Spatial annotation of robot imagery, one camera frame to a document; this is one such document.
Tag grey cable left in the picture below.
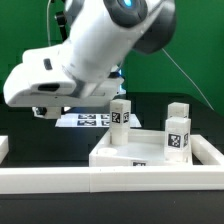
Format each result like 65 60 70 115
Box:
46 0 55 48

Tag white front barrier wall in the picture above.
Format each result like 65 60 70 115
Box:
0 134 224 195

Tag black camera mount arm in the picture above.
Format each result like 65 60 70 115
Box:
55 11 67 40

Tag grey cable right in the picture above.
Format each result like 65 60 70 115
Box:
161 48 216 111

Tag fiducial marker sheet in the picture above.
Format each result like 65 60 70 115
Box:
55 113 141 128

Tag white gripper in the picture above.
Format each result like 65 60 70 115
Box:
3 45 124 107

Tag white left barrier piece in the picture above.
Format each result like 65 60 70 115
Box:
0 136 9 164

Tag grey cable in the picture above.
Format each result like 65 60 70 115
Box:
161 48 216 111
46 0 55 48

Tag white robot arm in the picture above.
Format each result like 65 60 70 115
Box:
3 0 176 107

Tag white square table top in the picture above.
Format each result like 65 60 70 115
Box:
89 129 193 167

